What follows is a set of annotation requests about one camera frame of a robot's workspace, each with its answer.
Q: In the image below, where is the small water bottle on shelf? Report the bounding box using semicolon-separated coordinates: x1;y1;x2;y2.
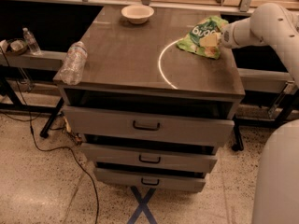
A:
22;27;41;55

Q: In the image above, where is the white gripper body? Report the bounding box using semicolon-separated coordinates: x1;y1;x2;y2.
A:
221;23;237;49

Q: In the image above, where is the middle grey drawer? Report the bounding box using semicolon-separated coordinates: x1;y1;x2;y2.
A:
80;143;217;173

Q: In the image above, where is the clear plastic water bottle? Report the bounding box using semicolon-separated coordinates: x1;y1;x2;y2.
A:
60;41;88;85

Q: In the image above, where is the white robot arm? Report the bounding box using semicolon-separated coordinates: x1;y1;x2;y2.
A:
199;3;299;224

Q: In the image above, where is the grey drawer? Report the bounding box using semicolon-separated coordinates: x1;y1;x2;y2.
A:
63;105;234;147
93;168;206;192
80;143;217;173

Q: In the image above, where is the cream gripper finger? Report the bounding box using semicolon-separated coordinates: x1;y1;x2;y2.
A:
199;33;221;47

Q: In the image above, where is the blue tape cross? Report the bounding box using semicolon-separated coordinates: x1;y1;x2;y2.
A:
127;186;158;224

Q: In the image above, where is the green rice chip bag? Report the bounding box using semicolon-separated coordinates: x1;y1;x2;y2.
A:
177;16;228;60

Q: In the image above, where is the grey drawer cabinet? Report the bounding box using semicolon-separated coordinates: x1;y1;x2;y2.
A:
54;6;245;179

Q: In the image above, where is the top grey drawer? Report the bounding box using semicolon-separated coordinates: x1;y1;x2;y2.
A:
63;105;234;147

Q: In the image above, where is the black floor cable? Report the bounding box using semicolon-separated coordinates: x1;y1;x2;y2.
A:
0;47;101;224

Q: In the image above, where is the bottom grey drawer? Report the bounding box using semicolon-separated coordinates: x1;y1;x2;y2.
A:
93;168;206;192

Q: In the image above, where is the grey side shelf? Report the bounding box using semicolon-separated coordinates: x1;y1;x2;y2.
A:
0;50;66;71

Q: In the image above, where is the white paper bowl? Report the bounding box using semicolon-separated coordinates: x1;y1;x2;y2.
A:
121;5;154;24

